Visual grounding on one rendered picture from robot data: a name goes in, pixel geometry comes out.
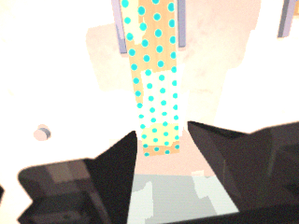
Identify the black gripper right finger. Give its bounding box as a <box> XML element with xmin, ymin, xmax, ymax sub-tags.
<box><xmin>187</xmin><ymin>120</ymin><xmax>299</xmax><ymax>212</ymax></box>

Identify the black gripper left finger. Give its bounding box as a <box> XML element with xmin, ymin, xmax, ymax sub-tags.
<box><xmin>17</xmin><ymin>131</ymin><xmax>137</xmax><ymax>224</ymax></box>

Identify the grey short cylinder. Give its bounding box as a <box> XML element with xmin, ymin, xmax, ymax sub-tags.
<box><xmin>34</xmin><ymin>128</ymin><xmax>51</xmax><ymax>141</ymax></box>

